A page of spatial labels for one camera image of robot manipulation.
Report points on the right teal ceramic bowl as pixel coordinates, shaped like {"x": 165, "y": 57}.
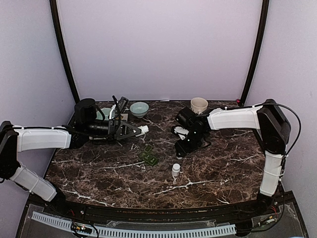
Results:
{"x": 139, "y": 109}

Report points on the black front table rail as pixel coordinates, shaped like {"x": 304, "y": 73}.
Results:
{"x": 161, "y": 202}

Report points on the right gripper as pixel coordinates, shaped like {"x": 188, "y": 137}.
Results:
{"x": 183, "y": 149}

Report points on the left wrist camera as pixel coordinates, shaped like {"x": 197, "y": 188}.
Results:
{"x": 118, "y": 108}

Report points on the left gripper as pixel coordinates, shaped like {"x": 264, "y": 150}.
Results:
{"x": 116, "y": 131}

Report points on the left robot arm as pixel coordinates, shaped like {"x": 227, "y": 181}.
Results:
{"x": 16, "y": 139}

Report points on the white slotted cable duct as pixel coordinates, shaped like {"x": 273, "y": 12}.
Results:
{"x": 116, "y": 229}

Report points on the cream coral-print mug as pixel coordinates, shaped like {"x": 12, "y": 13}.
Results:
{"x": 198, "y": 105}

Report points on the teal ceramic bowl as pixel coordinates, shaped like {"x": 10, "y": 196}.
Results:
{"x": 139, "y": 109}
{"x": 106, "y": 112}

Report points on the black frame post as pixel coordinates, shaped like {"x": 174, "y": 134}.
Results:
{"x": 62, "y": 50}
{"x": 256, "y": 52}

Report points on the left teal ceramic bowl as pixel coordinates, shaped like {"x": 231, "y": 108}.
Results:
{"x": 106, "y": 112}

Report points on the white pill bottle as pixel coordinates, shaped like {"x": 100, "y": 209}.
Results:
{"x": 143, "y": 130}
{"x": 175, "y": 170}

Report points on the small green circuit board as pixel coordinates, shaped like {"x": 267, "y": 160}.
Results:
{"x": 80, "y": 228}

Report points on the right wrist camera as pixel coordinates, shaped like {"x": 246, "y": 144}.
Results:
{"x": 180, "y": 132}

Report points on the left black frame post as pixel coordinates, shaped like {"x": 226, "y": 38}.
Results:
{"x": 62, "y": 50}

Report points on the right black frame post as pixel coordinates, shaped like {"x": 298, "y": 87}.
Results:
{"x": 256, "y": 52}

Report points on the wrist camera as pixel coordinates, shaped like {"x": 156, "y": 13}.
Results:
{"x": 180, "y": 132}
{"x": 118, "y": 108}

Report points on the square floral ceramic plate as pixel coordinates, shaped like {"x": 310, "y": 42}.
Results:
{"x": 124, "y": 117}

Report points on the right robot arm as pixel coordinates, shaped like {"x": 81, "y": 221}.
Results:
{"x": 267, "y": 117}

